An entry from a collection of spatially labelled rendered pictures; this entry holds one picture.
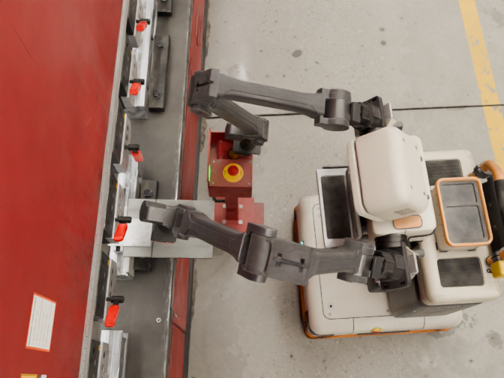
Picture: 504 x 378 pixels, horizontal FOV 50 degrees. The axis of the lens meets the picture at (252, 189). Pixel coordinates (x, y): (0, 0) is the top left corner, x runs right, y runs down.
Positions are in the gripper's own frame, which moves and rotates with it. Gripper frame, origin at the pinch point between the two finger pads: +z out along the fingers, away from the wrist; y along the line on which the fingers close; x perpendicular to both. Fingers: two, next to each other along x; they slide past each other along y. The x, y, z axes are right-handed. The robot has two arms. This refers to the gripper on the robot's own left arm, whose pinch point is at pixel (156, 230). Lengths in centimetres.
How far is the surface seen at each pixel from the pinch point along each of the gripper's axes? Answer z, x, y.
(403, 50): 38, 146, -136
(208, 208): -5.8, 14.1, -7.8
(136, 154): -15.6, -12.5, -16.0
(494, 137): 17, 186, -85
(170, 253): -1.0, 4.8, 6.6
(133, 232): 4.2, -5.7, 0.4
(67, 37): -61, -40, -16
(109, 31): -39, -29, -36
